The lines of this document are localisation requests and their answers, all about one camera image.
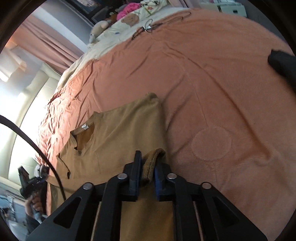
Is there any tan brown t-shirt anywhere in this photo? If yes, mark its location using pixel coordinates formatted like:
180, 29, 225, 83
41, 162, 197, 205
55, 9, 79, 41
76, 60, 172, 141
49, 93, 174, 240

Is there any person's left hand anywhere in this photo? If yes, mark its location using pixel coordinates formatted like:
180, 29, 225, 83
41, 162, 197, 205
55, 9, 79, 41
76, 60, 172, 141
25, 194, 43, 217

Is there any orange-brown bed blanket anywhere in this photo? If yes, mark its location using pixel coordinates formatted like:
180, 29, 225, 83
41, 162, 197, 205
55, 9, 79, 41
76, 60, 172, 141
37, 9, 295, 240

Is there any pink curtain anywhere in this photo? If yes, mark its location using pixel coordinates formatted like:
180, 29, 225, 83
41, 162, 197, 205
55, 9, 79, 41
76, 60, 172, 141
9, 16, 83, 74

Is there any black garment at bed edge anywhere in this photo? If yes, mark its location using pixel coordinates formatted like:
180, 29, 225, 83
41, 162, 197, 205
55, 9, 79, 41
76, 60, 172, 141
267, 50, 296, 88

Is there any cream plush toy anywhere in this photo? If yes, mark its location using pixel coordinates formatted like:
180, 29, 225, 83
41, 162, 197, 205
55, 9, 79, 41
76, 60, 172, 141
89, 20, 111, 44

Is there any pink plush toy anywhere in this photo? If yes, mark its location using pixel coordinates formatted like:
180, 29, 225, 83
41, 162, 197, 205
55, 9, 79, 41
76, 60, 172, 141
116, 3, 141, 21

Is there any white bedside cabinet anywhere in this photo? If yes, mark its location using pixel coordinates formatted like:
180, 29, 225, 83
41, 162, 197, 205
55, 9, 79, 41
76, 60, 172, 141
199, 0, 247, 17

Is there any cream bear print quilt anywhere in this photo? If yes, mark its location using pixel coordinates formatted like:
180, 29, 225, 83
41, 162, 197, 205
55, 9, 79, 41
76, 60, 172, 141
55, 1, 186, 92

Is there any black cable on bed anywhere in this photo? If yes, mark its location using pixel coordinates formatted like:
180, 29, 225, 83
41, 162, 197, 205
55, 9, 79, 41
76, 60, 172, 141
131, 11, 192, 40

